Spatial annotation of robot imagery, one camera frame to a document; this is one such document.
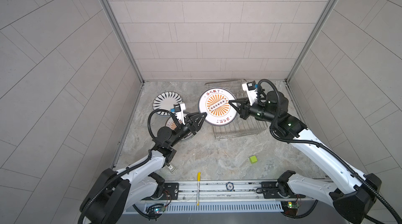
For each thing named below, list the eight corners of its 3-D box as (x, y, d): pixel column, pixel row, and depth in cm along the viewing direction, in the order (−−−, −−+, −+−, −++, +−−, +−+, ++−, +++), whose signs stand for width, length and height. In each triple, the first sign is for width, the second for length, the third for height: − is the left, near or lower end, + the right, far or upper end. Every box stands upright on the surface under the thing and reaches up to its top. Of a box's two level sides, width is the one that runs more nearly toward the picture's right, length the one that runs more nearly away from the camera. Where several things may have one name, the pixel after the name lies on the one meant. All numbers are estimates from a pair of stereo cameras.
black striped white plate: (147, 106, 104) (146, 104, 102) (166, 89, 113) (166, 87, 111) (165, 119, 98) (164, 117, 96) (183, 100, 107) (183, 98, 105)
